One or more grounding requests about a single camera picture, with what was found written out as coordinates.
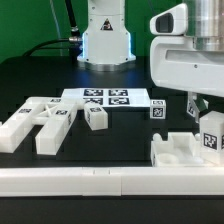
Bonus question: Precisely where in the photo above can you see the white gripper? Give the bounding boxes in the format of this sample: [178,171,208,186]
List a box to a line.
[150,36,224,118]

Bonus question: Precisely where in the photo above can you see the white chair seat part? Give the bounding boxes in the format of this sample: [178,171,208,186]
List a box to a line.
[150,132,213,167]

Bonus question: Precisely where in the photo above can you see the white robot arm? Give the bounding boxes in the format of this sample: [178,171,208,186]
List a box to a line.
[78,0,224,99]

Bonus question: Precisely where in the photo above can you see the white marker base plate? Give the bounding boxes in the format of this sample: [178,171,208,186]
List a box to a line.
[62,88,150,107]

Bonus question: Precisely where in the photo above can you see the white front rail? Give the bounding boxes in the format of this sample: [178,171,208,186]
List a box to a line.
[0,167,224,197]

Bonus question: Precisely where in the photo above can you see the black cable on table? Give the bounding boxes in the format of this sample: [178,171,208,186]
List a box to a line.
[22,37,83,57]

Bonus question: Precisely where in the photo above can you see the black hanging cable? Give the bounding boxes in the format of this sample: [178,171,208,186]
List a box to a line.
[64,0,80,38]

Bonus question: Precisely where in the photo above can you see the white chair back frame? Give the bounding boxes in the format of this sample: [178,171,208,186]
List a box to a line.
[0,97,84,155]

